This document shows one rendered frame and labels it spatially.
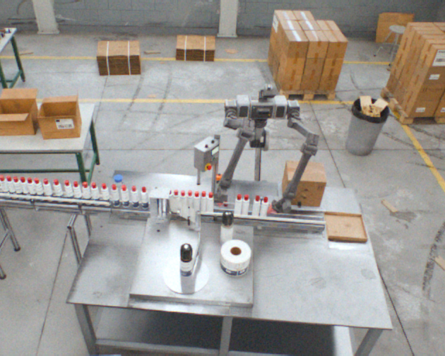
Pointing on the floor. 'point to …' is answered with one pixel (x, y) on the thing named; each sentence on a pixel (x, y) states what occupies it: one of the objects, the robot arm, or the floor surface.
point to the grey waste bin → (362, 135)
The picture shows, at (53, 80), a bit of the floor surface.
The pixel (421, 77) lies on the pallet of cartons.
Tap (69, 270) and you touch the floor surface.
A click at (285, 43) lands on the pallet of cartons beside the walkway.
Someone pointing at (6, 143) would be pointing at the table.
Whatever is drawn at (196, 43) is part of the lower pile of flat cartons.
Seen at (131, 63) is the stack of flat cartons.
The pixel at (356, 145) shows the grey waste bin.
